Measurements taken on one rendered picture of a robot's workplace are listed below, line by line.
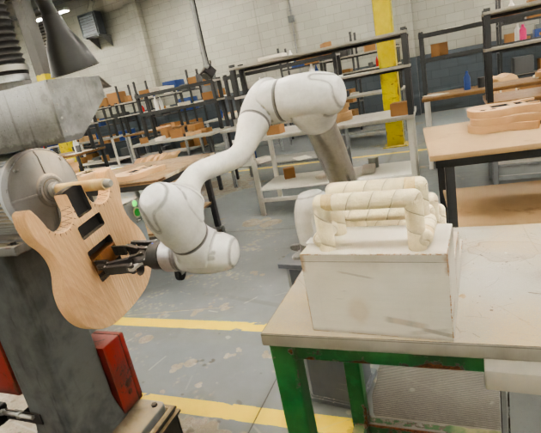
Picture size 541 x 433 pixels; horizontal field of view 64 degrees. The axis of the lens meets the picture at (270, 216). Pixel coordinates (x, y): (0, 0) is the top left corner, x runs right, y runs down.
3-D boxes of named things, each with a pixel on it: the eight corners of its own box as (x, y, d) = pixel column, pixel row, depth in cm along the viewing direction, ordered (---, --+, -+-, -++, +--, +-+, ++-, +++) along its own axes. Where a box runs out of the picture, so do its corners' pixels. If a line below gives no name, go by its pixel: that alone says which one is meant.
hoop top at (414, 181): (324, 200, 89) (322, 185, 88) (328, 196, 92) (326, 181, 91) (427, 194, 80) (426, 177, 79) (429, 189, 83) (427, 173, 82)
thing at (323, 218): (317, 252, 84) (309, 206, 82) (322, 245, 87) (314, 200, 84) (333, 252, 83) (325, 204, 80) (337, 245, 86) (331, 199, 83)
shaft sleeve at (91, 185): (53, 184, 127) (62, 183, 129) (54, 194, 127) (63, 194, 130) (100, 178, 119) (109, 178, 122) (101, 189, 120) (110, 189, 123)
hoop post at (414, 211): (407, 252, 77) (402, 201, 74) (409, 244, 79) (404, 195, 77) (426, 251, 75) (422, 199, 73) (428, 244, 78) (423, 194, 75)
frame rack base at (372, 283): (312, 332, 90) (298, 255, 85) (331, 295, 102) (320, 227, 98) (455, 342, 78) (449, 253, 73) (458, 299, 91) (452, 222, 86)
